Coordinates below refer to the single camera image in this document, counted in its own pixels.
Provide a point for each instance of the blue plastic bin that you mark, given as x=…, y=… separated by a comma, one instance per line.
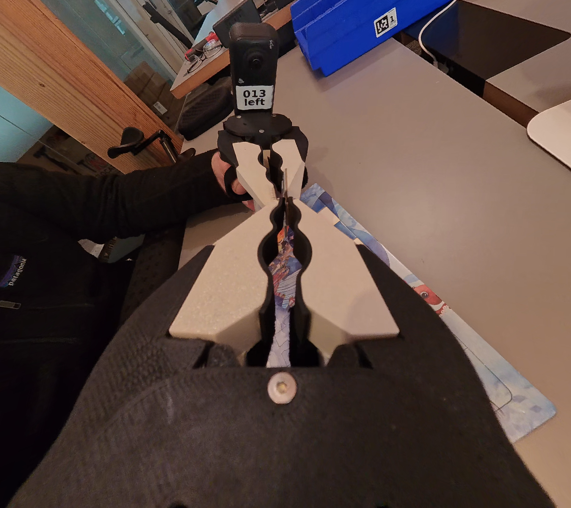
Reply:
x=357, y=17

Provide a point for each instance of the sea animals jigsaw puzzle board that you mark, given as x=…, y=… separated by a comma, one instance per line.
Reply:
x=513, y=396

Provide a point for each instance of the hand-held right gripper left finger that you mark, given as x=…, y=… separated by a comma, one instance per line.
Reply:
x=218, y=294

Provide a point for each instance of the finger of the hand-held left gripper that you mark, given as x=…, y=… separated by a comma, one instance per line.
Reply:
x=292, y=160
x=250, y=169

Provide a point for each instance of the black computer monitor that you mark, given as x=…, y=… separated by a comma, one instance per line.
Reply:
x=236, y=17

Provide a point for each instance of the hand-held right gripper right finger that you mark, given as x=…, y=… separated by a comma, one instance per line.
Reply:
x=348, y=294

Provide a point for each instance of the person's left forearm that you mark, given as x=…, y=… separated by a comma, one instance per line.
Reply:
x=156, y=191

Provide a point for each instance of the white crumpled paper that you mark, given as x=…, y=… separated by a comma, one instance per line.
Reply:
x=96, y=247

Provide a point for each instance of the wooden edged table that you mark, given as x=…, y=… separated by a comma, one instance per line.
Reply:
x=200, y=75

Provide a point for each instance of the dark blue striped puzzle piece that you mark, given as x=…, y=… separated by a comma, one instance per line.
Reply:
x=285, y=182

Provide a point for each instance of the person's left hand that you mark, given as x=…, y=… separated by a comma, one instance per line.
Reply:
x=218, y=169

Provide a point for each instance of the black eyeglasses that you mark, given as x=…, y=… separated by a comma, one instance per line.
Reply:
x=205, y=53

